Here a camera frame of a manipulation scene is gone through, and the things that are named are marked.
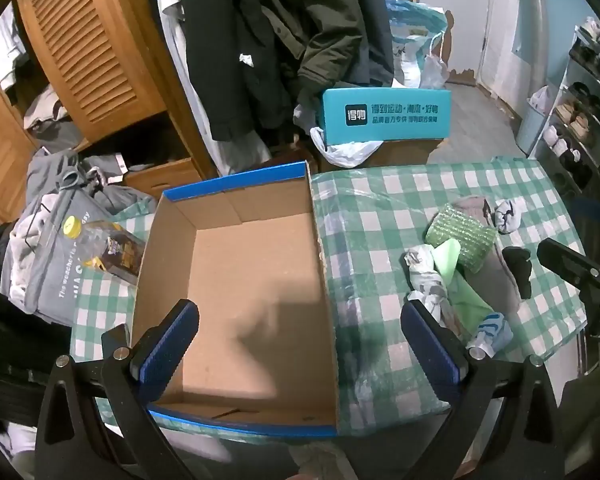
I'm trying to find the black jacket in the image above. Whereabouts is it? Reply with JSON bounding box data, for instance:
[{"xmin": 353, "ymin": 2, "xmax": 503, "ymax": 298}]
[{"xmin": 182, "ymin": 0, "xmax": 303, "ymax": 142}]

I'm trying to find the olive green jacket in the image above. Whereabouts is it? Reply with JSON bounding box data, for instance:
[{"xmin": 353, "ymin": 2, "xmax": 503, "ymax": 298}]
[{"xmin": 250, "ymin": 0, "xmax": 366, "ymax": 106}]

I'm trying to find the plastic bottle with yellow cap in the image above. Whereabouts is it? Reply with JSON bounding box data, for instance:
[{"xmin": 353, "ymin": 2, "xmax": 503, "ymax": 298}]
[{"xmin": 62, "ymin": 215, "xmax": 147, "ymax": 283}]

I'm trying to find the white plastic bag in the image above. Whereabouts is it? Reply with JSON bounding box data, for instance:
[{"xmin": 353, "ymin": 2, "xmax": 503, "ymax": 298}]
[{"xmin": 309, "ymin": 127, "xmax": 383, "ymax": 169}]

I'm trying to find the grey sweatshirt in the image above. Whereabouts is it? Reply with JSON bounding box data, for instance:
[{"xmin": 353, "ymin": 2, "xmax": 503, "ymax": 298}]
[{"xmin": 27, "ymin": 147, "xmax": 158, "ymax": 216}]

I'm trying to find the green white checked tablecloth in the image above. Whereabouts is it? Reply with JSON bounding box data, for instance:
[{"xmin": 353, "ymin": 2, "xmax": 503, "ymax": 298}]
[{"xmin": 70, "ymin": 156, "xmax": 588, "ymax": 436}]

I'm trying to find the white door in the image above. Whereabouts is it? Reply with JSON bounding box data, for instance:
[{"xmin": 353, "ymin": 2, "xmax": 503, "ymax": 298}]
[{"xmin": 480, "ymin": 0, "xmax": 546, "ymax": 101}]

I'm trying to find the grey brown sock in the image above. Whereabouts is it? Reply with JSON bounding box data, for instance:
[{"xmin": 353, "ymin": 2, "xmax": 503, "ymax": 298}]
[{"xmin": 462, "ymin": 250, "xmax": 523, "ymax": 313}]

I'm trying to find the blue cardboard shoe box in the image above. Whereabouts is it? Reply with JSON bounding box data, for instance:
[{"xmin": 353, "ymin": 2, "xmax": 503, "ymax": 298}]
[{"xmin": 130, "ymin": 160, "xmax": 341, "ymax": 438}]

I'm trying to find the blue striped woven bag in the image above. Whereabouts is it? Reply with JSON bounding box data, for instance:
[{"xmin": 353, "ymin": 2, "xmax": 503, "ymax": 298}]
[{"xmin": 385, "ymin": 0, "xmax": 451, "ymax": 90}]

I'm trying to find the wooden wardrobe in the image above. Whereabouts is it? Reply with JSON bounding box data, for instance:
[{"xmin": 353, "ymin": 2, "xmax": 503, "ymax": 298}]
[{"xmin": 0, "ymin": 0, "xmax": 221, "ymax": 226}]

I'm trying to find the black sock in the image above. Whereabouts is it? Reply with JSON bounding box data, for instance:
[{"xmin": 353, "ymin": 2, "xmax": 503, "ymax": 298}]
[{"xmin": 501, "ymin": 246, "xmax": 533, "ymax": 300}]

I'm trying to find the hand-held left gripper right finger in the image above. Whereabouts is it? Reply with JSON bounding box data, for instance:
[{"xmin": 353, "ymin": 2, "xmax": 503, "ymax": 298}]
[{"xmin": 400, "ymin": 299, "xmax": 566, "ymax": 480}]

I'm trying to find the pale blue shirt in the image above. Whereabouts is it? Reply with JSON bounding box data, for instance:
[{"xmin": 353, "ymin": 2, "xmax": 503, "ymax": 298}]
[{"xmin": 145, "ymin": 0, "xmax": 276, "ymax": 177}]

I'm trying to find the green fuzzy sock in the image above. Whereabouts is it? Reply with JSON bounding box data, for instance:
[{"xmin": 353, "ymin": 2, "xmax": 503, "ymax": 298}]
[{"xmin": 425, "ymin": 203, "xmax": 498, "ymax": 267}]

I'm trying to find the black backpack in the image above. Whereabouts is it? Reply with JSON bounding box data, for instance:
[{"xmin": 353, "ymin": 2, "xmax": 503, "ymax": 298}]
[{"xmin": 0, "ymin": 222, "xmax": 81, "ymax": 421}]

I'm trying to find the dark navy coat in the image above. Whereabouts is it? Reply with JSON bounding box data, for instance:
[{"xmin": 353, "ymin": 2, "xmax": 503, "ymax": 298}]
[{"xmin": 350, "ymin": 0, "xmax": 396, "ymax": 87}]

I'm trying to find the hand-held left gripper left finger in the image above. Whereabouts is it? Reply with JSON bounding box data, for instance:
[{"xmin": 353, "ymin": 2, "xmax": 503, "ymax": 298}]
[{"xmin": 34, "ymin": 299, "xmax": 201, "ymax": 480}]

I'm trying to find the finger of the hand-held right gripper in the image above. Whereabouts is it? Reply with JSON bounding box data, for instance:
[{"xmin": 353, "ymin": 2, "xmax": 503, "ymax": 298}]
[{"xmin": 536, "ymin": 237, "xmax": 600, "ymax": 288}]

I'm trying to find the light blue bin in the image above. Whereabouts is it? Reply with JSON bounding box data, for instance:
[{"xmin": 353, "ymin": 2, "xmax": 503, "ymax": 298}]
[{"xmin": 515, "ymin": 85, "xmax": 552, "ymax": 155}]

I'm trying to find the teal shoe box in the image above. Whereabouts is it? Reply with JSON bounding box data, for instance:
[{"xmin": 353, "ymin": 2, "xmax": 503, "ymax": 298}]
[{"xmin": 316, "ymin": 86, "xmax": 453, "ymax": 143}]

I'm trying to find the blue striped sock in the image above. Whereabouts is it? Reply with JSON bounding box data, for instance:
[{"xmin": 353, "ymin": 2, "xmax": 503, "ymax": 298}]
[{"xmin": 466, "ymin": 312, "xmax": 513, "ymax": 358}]

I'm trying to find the shoe rack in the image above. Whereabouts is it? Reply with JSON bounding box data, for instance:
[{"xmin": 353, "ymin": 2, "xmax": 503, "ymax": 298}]
[{"xmin": 527, "ymin": 17, "xmax": 600, "ymax": 196}]

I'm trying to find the white grey patterned sock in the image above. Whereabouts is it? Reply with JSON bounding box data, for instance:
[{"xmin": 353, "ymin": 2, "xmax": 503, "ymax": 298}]
[{"xmin": 404, "ymin": 244, "xmax": 468, "ymax": 336}]

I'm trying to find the grey clothes pile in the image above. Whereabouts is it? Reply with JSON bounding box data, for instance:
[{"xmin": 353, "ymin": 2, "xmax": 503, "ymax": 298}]
[{"xmin": 7, "ymin": 192, "xmax": 116, "ymax": 326}]

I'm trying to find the light green cloth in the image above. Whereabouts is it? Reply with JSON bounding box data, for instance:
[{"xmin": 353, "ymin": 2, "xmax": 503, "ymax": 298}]
[{"xmin": 432, "ymin": 238, "xmax": 493, "ymax": 331}]

